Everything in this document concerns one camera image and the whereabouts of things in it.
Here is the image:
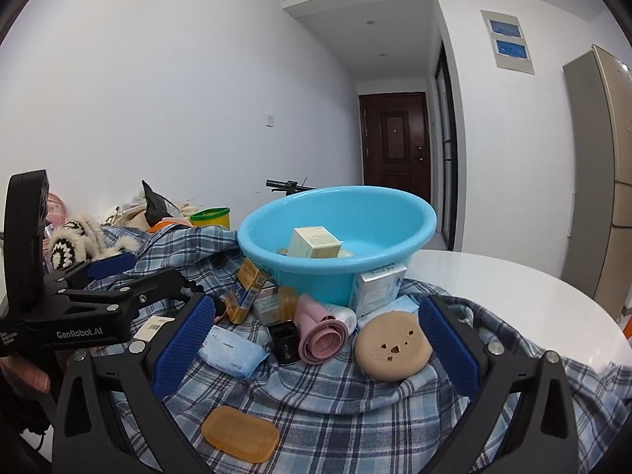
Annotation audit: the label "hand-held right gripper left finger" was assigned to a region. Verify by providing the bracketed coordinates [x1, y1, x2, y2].
[53, 292, 216, 474]

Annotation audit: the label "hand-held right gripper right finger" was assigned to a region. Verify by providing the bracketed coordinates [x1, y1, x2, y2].
[417, 293, 579, 474]

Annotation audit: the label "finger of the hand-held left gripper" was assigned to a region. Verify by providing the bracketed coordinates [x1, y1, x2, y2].
[49, 269, 192, 318]
[43, 252, 137, 298]

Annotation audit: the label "cream cardboard box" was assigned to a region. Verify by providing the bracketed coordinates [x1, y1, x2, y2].
[288, 226, 342, 260]

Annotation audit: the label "light blue plastic basin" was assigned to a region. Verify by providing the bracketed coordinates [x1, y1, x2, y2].
[237, 186, 438, 308]

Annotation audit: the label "person's left hand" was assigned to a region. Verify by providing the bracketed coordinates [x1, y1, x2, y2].
[0, 354, 51, 395]

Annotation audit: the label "white flat barcode box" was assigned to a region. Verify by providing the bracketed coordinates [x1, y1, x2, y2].
[132, 315, 175, 342]

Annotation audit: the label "white and black fuzzy knit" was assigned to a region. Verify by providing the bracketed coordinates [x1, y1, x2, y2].
[46, 214, 108, 271]

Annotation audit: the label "pink object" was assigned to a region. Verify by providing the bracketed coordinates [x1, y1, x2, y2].
[46, 192, 68, 231]

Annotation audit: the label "light blue tissue packet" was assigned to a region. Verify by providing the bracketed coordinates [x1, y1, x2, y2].
[359, 293, 421, 330]
[197, 325, 268, 379]

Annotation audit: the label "tan round pad with holes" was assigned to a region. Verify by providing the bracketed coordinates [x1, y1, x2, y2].
[354, 310, 436, 384]

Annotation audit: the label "small orange carton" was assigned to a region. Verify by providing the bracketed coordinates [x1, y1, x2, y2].
[224, 290, 250, 325]
[278, 287, 299, 325]

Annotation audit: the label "black plastic bag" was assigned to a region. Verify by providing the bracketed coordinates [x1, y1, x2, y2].
[141, 180, 179, 224]

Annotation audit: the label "green and yellow tub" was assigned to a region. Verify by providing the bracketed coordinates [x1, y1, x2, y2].
[190, 207, 232, 231]

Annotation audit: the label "small white carton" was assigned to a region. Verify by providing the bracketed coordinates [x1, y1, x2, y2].
[253, 284, 284, 327]

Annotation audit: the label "white and blue carton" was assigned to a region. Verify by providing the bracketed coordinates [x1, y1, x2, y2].
[348, 262, 408, 320]

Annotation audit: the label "orange barcode box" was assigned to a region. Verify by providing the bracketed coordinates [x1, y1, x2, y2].
[235, 258, 273, 310]

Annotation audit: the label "small black cup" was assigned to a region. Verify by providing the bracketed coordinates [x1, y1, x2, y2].
[268, 322, 300, 367]

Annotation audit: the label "amber soap box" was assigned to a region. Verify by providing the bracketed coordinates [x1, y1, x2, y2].
[201, 404, 281, 464]

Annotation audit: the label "white plastic roll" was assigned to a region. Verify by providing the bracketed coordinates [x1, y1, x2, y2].
[326, 303, 357, 337]

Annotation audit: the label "pink rolled bags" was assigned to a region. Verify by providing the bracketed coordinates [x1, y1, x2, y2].
[295, 293, 350, 365]

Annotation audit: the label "blue plaid cloth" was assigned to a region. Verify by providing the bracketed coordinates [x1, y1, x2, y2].
[84, 224, 632, 474]

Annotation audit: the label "black bicycle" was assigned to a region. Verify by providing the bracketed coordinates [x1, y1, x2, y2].
[266, 178, 318, 194]

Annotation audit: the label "black framed glass door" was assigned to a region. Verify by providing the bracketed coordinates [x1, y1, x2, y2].
[434, 40, 458, 254]

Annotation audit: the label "brown entrance door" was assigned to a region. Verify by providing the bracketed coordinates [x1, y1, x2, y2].
[358, 91, 432, 204]

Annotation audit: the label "beige refrigerator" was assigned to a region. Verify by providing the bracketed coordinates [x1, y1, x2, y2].
[561, 44, 632, 320]

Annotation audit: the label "wall electrical panel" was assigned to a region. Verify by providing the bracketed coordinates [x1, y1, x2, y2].
[481, 9, 537, 76]

